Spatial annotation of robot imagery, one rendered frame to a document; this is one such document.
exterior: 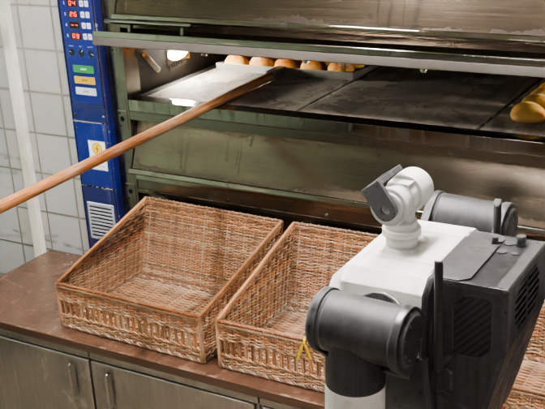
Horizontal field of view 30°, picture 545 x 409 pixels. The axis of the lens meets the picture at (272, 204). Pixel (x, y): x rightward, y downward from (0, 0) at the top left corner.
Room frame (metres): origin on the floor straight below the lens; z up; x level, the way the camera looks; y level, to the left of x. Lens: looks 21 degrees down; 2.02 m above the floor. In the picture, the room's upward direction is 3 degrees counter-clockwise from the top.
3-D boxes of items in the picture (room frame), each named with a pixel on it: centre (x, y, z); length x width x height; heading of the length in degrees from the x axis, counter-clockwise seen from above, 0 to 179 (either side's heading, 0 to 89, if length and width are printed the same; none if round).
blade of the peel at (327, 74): (3.66, -0.15, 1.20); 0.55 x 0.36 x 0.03; 59
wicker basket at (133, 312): (2.90, 0.33, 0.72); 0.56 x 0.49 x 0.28; 57
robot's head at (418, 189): (1.52, -0.21, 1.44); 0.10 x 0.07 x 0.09; 149
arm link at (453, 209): (1.68, -0.35, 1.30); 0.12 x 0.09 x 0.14; 60
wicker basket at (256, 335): (2.60, -0.18, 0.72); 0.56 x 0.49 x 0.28; 59
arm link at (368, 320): (1.31, -0.12, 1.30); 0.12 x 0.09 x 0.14; 58
